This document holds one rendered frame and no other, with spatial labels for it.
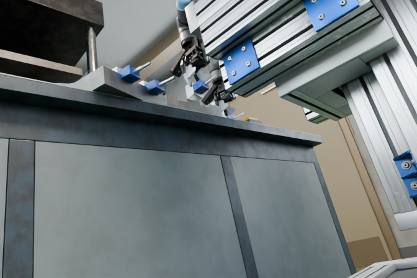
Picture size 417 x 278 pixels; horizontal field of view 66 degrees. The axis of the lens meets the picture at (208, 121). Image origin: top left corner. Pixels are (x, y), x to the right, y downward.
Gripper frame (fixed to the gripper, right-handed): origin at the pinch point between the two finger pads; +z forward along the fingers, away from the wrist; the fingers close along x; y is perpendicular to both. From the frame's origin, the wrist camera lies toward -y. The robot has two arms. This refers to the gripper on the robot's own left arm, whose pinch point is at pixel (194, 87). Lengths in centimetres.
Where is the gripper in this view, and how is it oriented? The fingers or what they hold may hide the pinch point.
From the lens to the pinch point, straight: 120.2
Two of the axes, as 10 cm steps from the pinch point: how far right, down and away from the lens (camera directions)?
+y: 7.1, -4.5, -5.5
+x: 6.9, 2.4, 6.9
